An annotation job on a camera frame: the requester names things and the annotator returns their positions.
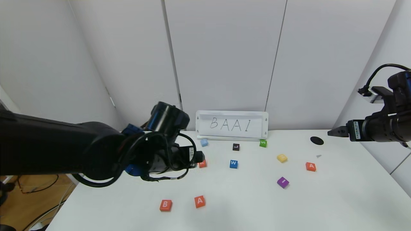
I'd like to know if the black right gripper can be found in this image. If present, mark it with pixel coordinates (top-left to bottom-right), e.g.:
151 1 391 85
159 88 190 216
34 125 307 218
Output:
327 116 393 142

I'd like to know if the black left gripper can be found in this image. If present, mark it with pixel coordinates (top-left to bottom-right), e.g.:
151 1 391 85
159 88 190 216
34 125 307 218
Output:
170 146 205 168

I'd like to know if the white BAAI sign board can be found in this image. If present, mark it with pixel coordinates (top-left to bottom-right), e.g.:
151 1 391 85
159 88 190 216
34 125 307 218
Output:
196 110 269 141

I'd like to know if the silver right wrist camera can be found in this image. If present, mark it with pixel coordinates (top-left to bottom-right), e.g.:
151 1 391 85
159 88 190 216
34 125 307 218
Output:
357 86 386 104

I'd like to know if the black right camera cable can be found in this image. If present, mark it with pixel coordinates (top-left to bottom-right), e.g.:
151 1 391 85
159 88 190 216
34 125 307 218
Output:
363 63 411 94

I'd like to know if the black floor cable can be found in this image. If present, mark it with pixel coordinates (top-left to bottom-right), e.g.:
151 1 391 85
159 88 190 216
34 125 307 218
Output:
0 175 59 206

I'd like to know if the white floor cable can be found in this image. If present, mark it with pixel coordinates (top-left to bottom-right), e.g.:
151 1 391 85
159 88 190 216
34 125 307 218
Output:
22 184 76 231

